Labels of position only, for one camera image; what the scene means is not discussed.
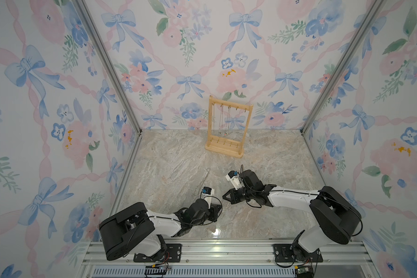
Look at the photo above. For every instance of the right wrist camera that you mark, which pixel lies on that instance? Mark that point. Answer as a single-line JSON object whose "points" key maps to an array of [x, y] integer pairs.
{"points": [[234, 178]]}

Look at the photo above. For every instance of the left aluminium corner post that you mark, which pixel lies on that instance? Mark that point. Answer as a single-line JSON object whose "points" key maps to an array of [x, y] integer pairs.
{"points": [[104, 57]]}

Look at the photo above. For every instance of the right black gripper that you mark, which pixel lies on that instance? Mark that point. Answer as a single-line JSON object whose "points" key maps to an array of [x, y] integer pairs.
{"points": [[232, 197]]}

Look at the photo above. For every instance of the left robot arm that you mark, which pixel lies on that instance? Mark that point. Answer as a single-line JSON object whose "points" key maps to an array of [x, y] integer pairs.
{"points": [[137, 228]]}

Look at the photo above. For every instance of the right aluminium corner post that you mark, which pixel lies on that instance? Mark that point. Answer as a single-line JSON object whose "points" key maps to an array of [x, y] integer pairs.
{"points": [[358, 37]]}

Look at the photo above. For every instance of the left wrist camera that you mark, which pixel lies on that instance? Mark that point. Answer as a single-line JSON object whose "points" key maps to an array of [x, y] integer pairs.
{"points": [[206, 192]]}

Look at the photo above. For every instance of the wooden jewelry display stand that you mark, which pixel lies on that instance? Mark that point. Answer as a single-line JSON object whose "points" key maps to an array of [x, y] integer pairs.
{"points": [[227, 127]]}

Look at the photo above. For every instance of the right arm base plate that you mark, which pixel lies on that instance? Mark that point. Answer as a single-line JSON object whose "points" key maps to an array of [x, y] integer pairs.
{"points": [[288, 253]]}

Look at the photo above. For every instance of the aluminium corner post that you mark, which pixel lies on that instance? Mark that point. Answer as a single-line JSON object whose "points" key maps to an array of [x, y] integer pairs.
{"points": [[104, 57], [358, 37]]}

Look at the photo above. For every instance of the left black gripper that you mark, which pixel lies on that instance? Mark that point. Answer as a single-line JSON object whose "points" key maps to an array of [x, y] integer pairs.
{"points": [[214, 211]]}

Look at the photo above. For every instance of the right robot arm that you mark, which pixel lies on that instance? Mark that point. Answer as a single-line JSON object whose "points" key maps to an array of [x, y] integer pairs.
{"points": [[336, 219]]}

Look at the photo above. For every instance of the aluminium mounting rail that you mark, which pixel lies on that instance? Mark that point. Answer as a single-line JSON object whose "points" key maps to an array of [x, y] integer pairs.
{"points": [[232, 258]]}

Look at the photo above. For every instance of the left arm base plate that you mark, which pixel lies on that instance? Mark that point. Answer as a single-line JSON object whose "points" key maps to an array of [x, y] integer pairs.
{"points": [[167, 253]]}

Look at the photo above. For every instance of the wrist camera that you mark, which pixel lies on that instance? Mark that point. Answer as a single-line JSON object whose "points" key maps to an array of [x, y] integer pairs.
{"points": [[206, 192], [234, 178]]}

